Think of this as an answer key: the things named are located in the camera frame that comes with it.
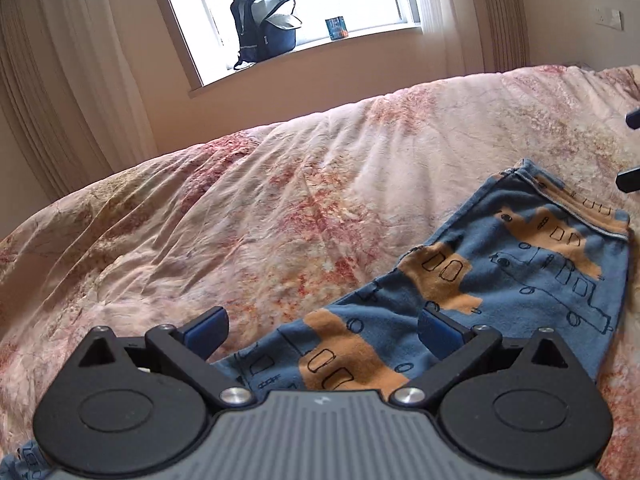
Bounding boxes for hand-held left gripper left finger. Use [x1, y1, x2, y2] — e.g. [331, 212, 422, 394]
[75, 306, 253, 407]

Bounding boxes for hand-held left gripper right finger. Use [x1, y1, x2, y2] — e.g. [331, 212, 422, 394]
[389, 307, 572, 407]

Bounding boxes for blue orange printed pants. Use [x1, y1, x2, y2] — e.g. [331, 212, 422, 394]
[15, 157, 632, 480]

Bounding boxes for pink floral bed blanket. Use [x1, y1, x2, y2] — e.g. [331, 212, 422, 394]
[0, 62, 640, 480]

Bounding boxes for beige curtain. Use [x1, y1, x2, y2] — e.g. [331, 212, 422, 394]
[0, 0, 168, 203]
[472, 0, 532, 75]

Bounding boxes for dark blue backpack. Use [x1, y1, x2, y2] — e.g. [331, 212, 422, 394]
[230, 0, 303, 71]

